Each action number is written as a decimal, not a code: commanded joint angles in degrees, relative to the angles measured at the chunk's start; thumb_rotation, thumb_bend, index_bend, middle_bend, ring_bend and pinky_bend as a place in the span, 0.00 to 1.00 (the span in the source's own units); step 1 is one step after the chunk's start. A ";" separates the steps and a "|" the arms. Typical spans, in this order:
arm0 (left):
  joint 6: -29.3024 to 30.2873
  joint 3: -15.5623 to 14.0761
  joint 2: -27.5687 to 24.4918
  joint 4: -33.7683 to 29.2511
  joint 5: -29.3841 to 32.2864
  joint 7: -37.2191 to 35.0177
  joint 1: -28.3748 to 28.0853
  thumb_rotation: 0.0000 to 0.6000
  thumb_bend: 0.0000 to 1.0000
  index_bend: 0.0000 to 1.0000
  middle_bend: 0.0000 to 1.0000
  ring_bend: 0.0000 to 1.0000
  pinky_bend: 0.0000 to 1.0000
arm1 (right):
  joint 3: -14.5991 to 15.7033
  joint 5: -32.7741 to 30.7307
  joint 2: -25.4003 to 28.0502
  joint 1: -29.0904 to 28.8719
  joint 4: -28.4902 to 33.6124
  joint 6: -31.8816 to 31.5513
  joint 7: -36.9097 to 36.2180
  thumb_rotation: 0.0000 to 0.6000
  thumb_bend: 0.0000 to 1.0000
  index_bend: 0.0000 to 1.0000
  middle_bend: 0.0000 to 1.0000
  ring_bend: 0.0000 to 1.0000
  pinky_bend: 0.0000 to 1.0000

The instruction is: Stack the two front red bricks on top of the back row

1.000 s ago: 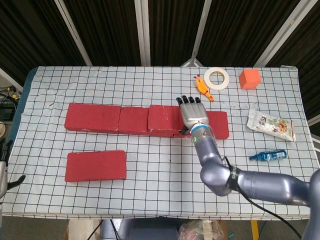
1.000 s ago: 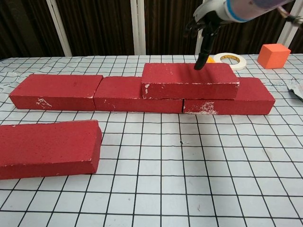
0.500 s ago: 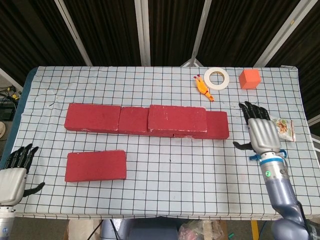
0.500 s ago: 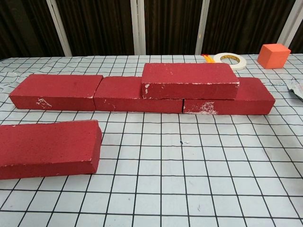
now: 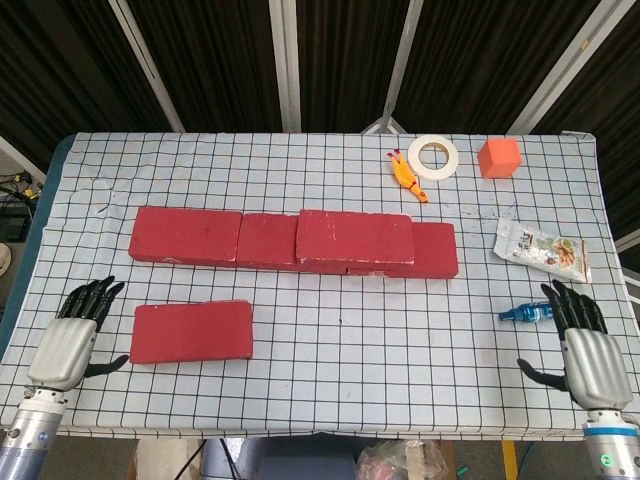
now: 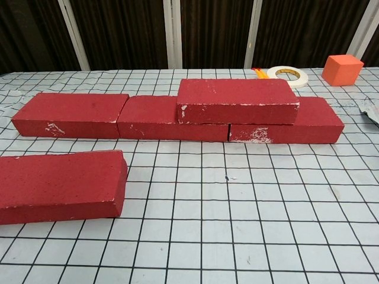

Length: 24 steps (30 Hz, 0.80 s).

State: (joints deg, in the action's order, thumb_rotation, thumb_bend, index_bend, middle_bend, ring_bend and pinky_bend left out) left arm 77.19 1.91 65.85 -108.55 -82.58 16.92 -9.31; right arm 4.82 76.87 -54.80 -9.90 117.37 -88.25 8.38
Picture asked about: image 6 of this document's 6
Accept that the red brick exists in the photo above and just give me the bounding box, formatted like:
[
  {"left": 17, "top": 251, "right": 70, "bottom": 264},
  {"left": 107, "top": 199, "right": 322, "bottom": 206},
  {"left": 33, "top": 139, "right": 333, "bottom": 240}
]
[
  {"left": 228, "top": 96, "right": 345, "bottom": 145},
  {"left": 11, "top": 92, "right": 130, "bottom": 139},
  {"left": 176, "top": 78, "right": 300, "bottom": 125},
  {"left": 117, "top": 95, "right": 230, "bottom": 142},
  {"left": 0, "top": 149, "right": 129, "bottom": 225}
]

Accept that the orange foam cube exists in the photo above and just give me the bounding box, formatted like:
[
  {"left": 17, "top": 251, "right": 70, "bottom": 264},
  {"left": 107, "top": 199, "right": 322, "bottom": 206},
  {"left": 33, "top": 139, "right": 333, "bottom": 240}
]
[{"left": 322, "top": 54, "right": 365, "bottom": 87}]

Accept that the white snack packet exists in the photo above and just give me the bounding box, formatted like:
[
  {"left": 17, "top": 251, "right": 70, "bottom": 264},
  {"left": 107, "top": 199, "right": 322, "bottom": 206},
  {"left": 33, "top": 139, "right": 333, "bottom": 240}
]
[{"left": 359, "top": 99, "right": 379, "bottom": 128}]

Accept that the white black-grid tablecloth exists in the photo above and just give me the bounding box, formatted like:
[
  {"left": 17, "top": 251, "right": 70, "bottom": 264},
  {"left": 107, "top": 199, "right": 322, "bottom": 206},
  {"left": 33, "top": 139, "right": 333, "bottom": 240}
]
[{"left": 0, "top": 66, "right": 379, "bottom": 284}]

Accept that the white tape roll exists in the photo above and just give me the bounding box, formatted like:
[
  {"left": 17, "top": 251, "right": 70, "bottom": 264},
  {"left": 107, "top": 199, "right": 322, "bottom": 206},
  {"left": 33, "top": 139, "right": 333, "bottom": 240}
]
[{"left": 266, "top": 65, "right": 309, "bottom": 89}]

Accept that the yellow rubber chicken toy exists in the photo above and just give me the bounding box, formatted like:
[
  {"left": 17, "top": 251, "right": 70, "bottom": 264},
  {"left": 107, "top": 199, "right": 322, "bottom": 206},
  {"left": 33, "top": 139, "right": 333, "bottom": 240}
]
[{"left": 251, "top": 67, "right": 269, "bottom": 80}]

